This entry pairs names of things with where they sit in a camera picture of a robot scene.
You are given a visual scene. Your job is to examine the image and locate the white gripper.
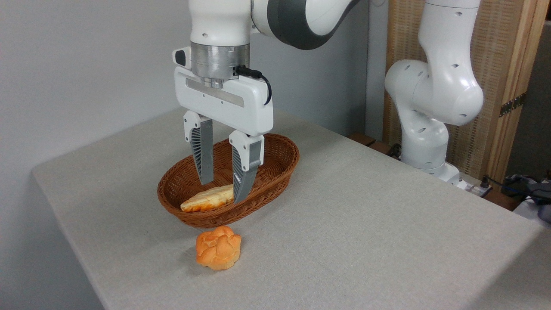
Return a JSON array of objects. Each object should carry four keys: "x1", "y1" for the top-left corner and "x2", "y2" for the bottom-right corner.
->
[{"x1": 174, "y1": 65, "x2": 274, "y2": 204}]

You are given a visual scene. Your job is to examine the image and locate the round knotted bread roll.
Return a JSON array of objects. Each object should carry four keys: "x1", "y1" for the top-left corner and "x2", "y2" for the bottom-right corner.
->
[{"x1": 196, "y1": 226, "x2": 242, "y2": 271}]

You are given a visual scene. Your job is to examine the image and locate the long flat bread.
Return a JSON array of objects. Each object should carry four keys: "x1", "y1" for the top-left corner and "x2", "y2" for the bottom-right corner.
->
[{"x1": 180, "y1": 184, "x2": 235, "y2": 213}]

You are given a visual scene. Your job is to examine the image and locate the brown woven oval basket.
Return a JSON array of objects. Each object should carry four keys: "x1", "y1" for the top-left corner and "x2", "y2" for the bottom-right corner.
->
[{"x1": 157, "y1": 133, "x2": 300, "y2": 229}]

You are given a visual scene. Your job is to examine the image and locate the grey tablecloth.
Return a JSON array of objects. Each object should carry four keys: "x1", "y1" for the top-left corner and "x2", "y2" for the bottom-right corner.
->
[{"x1": 32, "y1": 108, "x2": 551, "y2": 310}]

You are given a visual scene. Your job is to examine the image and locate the wooden folding screen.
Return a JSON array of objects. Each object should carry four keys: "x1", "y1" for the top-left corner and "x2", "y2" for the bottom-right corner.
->
[{"x1": 382, "y1": 0, "x2": 551, "y2": 186}]

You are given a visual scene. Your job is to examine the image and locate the metal screen hinge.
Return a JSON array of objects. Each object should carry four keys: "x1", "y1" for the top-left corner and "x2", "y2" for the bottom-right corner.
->
[{"x1": 499, "y1": 92, "x2": 527, "y2": 118}]

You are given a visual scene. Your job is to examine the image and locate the grey bundled object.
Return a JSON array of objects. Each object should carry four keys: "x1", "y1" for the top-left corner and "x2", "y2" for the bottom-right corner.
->
[{"x1": 529, "y1": 183, "x2": 551, "y2": 223}]

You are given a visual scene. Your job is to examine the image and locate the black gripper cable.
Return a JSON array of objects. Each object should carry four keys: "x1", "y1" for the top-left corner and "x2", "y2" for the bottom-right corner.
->
[{"x1": 235, "y1": 65, "x2": 273, "y2": 106}]

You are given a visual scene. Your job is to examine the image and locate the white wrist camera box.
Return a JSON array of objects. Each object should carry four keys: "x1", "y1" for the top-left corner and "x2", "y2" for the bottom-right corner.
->
[{"x1": 173, "y1": 47, "x2": 192, "y2": 70}]

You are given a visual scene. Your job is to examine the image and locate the black power cable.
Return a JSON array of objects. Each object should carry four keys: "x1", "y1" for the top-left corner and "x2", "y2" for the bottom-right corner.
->
[{"x1": 480, "y1": 175, "x2": 551, "y2": 199}]

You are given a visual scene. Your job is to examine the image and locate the blue cable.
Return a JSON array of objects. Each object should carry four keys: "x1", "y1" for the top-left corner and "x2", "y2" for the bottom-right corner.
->
[{"x1": 503, "y1": 174, "x2": 536, "y2": 195}]

